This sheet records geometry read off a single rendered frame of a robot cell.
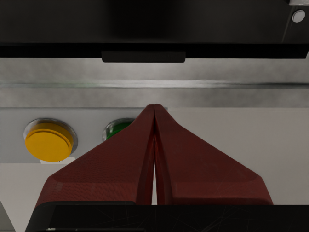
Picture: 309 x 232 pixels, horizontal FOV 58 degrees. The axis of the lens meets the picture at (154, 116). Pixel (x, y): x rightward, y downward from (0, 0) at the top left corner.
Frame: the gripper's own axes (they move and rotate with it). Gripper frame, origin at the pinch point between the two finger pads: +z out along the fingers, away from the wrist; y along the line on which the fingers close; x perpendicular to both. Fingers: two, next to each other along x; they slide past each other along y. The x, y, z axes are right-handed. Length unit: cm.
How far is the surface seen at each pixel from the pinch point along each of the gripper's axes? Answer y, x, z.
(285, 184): -21.6, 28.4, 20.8
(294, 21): -9.1, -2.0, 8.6
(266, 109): -14.6, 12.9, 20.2
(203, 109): -6.3, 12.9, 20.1
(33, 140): 10.4, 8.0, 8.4
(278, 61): -9.4, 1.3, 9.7
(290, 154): -20.3, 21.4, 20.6
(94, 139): 5.5, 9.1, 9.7
